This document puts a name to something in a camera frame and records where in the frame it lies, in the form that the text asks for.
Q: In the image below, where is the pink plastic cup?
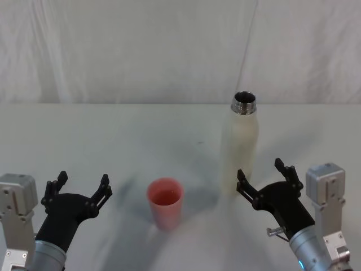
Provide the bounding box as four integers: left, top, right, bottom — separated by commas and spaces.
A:
146, 177, 185, 233

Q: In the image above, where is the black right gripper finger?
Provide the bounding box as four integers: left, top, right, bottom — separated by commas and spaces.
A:
236, 169, 265, 210
274, 158, 304, 194

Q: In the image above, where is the cream vacuum bottle steel neck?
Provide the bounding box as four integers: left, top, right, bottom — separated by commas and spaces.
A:
222, 90, 259, 196

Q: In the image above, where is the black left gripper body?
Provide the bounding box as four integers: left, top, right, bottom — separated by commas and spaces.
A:
35, 193, 100, 252

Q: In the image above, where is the thin cable with silver plug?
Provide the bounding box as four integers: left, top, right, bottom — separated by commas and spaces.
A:
266, 226, 291, 242

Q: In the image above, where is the white table cloth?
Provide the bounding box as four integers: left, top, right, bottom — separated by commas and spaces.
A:
0, 103, 361, 271

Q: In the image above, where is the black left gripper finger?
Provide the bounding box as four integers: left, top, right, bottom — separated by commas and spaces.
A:
41, 171, 69, 206
86, 173, 113, 213

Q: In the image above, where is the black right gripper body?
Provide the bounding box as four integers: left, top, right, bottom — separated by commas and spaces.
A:
253, 182, 315, 235

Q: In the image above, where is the white curtain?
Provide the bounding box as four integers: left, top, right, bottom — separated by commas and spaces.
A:
0, 0, 361, 106

